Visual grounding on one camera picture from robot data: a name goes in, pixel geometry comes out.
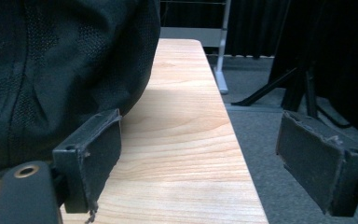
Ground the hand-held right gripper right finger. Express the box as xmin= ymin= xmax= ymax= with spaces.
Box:
xmin=275 ymin=110 xmax=358 ymax=217

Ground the black curtain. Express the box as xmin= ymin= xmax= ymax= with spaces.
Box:
xmin=160 ymin=0 xmax=358 ymax=144

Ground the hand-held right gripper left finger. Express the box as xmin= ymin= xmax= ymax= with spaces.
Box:
xmin=51 ymin=108 xmax=123 ymax=215

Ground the black backpack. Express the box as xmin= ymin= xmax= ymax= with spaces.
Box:
xmin=0 ymin=0 xmax=161 ymax=172

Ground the white metal stand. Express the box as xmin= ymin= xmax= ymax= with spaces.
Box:
xmin=159 ymin=0 xmax=232 ymax=95

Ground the black tripod stand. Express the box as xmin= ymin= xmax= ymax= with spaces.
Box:
xmin=230 ymin=60 xmax=352 ymax=129

